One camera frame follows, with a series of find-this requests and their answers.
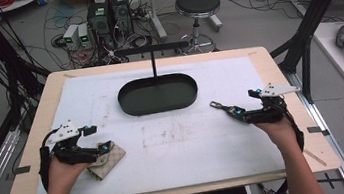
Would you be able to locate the grey power supply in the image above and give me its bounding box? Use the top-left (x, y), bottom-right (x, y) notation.
top-left (76, 22), bottom-right (94, 51)
top-left (61, 23), bottom-right (83, 53)

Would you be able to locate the black frame post with cables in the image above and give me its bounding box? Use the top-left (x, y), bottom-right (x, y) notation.
top-left (0, 0), bottom-right (59, 134)

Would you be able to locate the black computer tower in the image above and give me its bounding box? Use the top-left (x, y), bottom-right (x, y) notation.
top-left (84, 0), bottom-right (118, 53)
top-left (109, 0), bottom-right (136, 40)

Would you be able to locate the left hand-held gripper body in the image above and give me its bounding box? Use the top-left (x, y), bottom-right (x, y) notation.
top-left (43, 116), bottom-right (102, 169)

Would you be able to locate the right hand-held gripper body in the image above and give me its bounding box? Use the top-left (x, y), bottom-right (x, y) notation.
top-left (240, 78), bottom-right (306, 128)

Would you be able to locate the black oval tray with hanger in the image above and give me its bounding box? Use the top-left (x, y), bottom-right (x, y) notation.
top-left (110, 39), bottom-right (202, 119)

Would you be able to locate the beige patterned wallet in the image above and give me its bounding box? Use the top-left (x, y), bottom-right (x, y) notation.
top-left (83, 139), bottom-right (130, 184)

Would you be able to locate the person's right hand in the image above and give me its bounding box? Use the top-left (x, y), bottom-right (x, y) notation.
top-left (253, 115), bottom-right (303, 158)

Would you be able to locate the white table mat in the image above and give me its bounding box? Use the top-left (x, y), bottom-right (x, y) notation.
top-left (17, 51), bottom-right (287, 194)

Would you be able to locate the black round stool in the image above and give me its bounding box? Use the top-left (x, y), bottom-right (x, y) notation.
top-left (173, 0), bottom-right (227, 57)

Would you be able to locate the black tape piece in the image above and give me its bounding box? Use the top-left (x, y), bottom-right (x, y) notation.
top-left (306, 124), bottom-right (331, 139)
top-left (12, 164), bottom-right (33, 176)

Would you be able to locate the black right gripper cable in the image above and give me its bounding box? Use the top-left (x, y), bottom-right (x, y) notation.
top-left (279, 91), bottom-right (307, 154)

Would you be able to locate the person's left hand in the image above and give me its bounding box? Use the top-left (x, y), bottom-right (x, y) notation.
top-left (44, 151), bottom-right (96, 194)

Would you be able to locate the white table leg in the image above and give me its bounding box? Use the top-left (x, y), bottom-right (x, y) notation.
top-left (146, 0), bottom-right (169, 42)

